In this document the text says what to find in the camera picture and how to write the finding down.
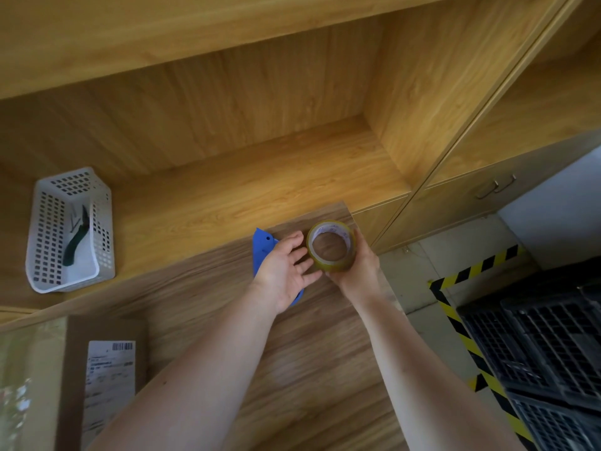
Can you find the person's right forearm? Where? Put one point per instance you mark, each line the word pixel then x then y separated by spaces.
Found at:
pixel 422 385

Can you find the person's left forearm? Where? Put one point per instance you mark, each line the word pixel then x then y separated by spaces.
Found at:
pixel 202 385

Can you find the black plastic crate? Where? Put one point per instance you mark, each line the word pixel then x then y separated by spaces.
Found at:
pixel 558 427
pixel 540 333

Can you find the blue tape dispenser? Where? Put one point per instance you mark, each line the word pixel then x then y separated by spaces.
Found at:
pixel 263 248

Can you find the yellow black striped floor tape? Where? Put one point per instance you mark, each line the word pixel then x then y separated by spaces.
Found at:
pixel 453 319

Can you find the person's left hand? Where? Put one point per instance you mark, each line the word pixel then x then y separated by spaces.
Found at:
pixel 279 277

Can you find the person's right hand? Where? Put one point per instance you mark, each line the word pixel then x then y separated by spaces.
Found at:
pixel 361 277

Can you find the narrow white plastic basket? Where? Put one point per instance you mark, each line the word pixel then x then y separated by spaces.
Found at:
pixel 42 239

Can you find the wooden shelf unit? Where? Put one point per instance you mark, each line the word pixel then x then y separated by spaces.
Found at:
pixel 258 173

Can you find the yellow tape roll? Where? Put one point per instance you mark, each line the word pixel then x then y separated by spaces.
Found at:
pixel 328 265

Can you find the small taped cardboard box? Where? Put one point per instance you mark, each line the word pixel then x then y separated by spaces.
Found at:
pixel 75 371

